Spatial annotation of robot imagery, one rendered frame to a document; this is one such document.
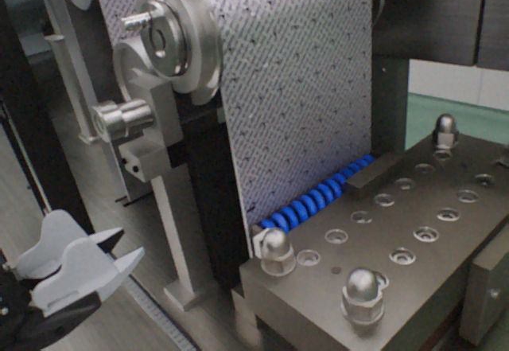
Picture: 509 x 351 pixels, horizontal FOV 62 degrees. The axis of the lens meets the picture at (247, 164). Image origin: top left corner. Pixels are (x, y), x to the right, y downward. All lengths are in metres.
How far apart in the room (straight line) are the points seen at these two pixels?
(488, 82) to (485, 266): 2.83
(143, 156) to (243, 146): 0.11
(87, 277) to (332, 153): 0.34
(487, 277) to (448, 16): 0.32
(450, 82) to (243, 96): 3.00
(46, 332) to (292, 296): 0.21
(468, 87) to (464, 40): 2.72
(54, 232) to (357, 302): 0.27
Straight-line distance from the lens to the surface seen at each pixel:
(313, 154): 0.53
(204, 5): 0.39
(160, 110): 0.46
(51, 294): 0.37
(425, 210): 0.52
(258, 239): 0.44
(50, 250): 0.42
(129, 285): 0.67
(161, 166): 0.48
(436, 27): 0.63
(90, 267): 0.37
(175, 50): 0.41
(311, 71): 0.49
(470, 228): 0.50
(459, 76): 3.34
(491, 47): 0.60
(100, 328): 0.63
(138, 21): 0.43
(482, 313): 0.52
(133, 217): 0.81
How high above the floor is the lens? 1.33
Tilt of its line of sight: 29 degrees down
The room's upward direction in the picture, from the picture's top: 9 degrees counter-clockwise
